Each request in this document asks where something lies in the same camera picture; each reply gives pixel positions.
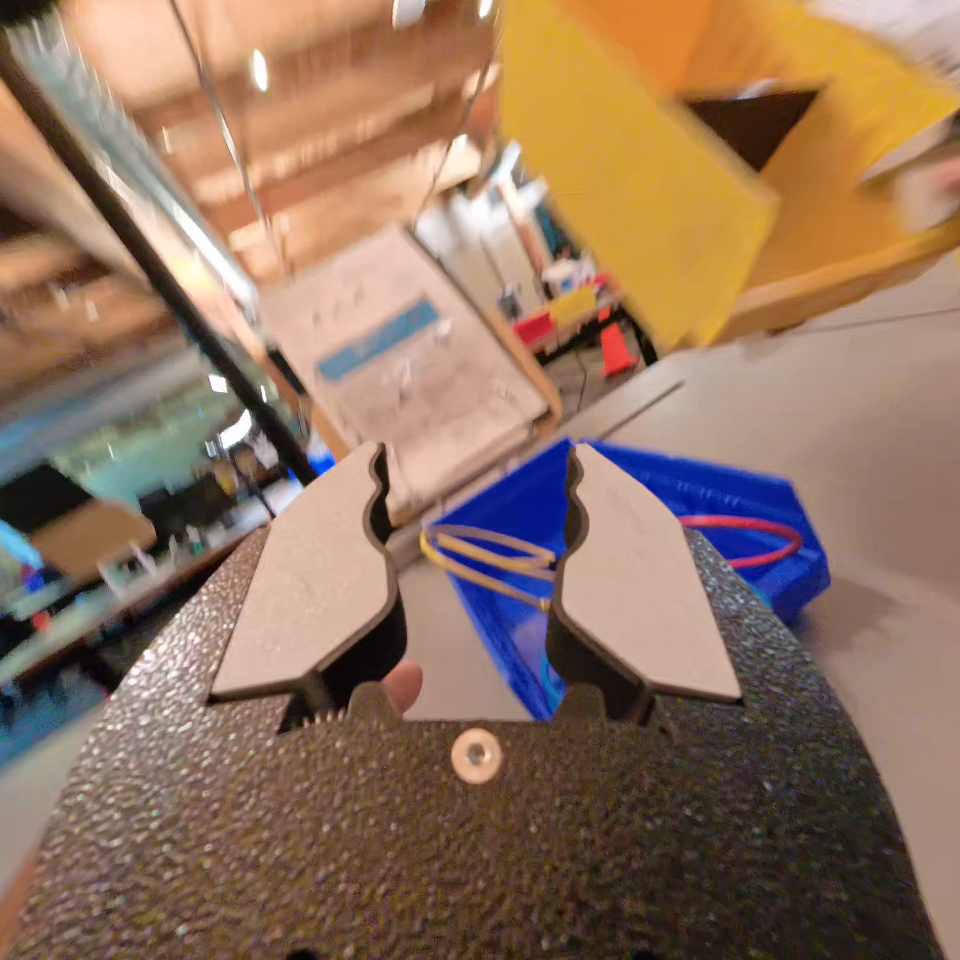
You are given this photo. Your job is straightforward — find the black pole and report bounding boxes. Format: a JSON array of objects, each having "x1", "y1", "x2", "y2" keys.
[{"x1": 0, "y1": 30, "x2": 322, "y2": 487}]

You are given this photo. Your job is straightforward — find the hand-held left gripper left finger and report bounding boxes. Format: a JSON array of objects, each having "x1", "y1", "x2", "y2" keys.
[{"x1": 210, "y1": 441, "x2": 408, "y2": 714}]

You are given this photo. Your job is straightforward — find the yellow network cable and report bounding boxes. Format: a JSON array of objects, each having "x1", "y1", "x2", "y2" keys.
[{"x1": 418, "y1": 523, "x2": 558, "y2": 610}]

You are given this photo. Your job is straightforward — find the blue plastic bin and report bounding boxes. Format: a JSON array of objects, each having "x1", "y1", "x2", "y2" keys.
[{"x1": 423, "y1": 437, "x2": 832, "y2": 723}]

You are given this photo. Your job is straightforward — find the red network cable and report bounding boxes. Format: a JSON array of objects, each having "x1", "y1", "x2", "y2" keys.
[{"x1": 677, "y1": 513, "x2": 805, "y2": 570}]

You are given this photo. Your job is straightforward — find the yellow plastic bin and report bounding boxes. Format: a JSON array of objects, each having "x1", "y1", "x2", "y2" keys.
[
  {"x1": 549, "y1": 287, "x2": 599, "y2": 325},
  {"x1": 497, "y1": 0, "x2": 960, "y2": 354}
]

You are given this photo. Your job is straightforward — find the grey desk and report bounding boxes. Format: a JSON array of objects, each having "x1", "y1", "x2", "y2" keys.
[{"x1": 397, "y1": 251, "x2": 960, "y2": 946}]

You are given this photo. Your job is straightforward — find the person's left hand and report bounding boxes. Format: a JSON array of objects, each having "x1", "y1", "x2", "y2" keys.
[{"x1": 381, "y1": 660, "x2": 424, "y2": 714}]

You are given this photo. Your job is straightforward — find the document stand with printed sheet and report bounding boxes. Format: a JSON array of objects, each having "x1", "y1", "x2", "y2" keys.
[{"x1": 255, "y1": 223, "x2": 565, "y2": 526}]

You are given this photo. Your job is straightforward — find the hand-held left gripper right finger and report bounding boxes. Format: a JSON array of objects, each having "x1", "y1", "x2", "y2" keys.
[{"x1": 546, "y1": 442, "x2": 744, "y2": 721}]

